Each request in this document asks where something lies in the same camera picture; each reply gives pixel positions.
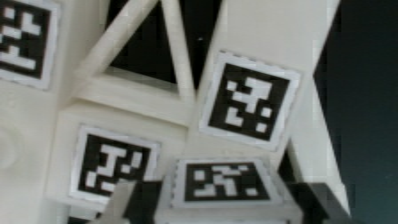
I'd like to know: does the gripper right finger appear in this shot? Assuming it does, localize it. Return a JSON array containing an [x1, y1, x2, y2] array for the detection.
[[288, 182, 365, 224]]

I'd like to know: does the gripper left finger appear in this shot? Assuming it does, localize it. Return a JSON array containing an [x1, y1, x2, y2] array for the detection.
[[96, 181, 162, 224]]

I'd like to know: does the white marker cube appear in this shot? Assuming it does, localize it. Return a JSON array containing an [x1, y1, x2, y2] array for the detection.
[[155, 158, 302, 224]]

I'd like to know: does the white chair back frame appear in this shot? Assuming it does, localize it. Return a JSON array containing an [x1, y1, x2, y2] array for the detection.
[[0, 0, 350, 224]]

